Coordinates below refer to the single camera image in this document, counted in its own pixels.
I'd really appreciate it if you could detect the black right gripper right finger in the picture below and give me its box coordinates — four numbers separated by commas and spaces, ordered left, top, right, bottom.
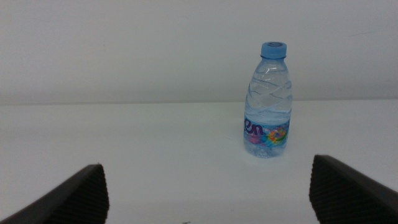
308, 154, 398, 224

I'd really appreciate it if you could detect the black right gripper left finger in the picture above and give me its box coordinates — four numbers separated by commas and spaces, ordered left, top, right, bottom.
0, 164, 110, 224

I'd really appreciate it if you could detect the clear water bottle blue cap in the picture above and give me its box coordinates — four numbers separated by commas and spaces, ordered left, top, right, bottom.
243, 41, 294, 159

